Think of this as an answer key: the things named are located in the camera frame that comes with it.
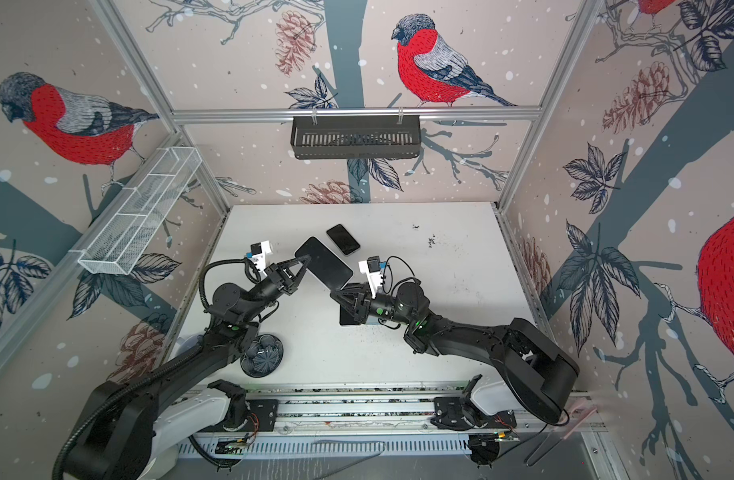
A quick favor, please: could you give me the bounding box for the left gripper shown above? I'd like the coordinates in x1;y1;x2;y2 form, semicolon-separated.
240;257;311;326

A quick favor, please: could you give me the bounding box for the black phone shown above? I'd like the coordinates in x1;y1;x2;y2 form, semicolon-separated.
326;224;361;256
295;237;353;290
339;304;369;326

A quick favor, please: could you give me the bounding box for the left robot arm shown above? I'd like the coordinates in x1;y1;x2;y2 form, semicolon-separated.
52;255;311;479

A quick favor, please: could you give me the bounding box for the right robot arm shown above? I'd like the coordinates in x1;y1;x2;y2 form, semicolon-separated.
330;282;579;426

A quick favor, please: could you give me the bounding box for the dark flower-shaped dish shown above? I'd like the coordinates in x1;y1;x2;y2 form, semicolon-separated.
240;334;284;378

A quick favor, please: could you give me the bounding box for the pink strip tool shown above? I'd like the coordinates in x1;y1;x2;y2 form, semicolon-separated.
562;406;597;439

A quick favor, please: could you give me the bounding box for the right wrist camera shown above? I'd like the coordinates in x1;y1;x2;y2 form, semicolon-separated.
358;256;385;298

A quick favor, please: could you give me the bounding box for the black wall basket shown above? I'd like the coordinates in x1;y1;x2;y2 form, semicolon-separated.
290;115;421;160

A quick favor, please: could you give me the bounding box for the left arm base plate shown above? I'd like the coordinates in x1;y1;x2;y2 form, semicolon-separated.
206;399;279;433

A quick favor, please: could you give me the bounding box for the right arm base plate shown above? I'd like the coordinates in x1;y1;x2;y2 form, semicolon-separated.
430;397;517;432

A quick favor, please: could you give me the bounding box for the white mesh wall basket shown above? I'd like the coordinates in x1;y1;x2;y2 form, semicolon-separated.
78;146;202;275

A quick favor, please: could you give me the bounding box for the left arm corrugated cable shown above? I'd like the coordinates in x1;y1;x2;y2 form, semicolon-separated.
51;259;266;480

